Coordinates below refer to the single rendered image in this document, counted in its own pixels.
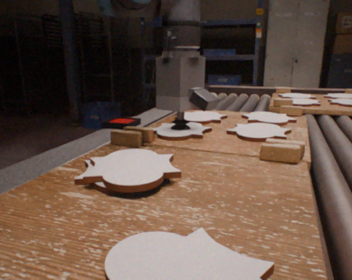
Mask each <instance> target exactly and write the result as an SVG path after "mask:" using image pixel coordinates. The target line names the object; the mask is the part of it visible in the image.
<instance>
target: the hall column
mask: <svg viewBox="0 0 352 280"><path fill-rule="evenodd" d="M58 3H59V9H60V17H61V30H62V37H63V49H64V64H65V71H66V78H67V91H68V98H69V103H70V108H69V114H70V117H71V122H67V121H66V123H65V124H62V125H63V126H73V127H80V126H81V125H82V114H81V112H82V109H81V104H82V101H81V85H80V77H79V69H78V55H77V39H76V24H75V23H74V8H73V0H58Z"/></svg>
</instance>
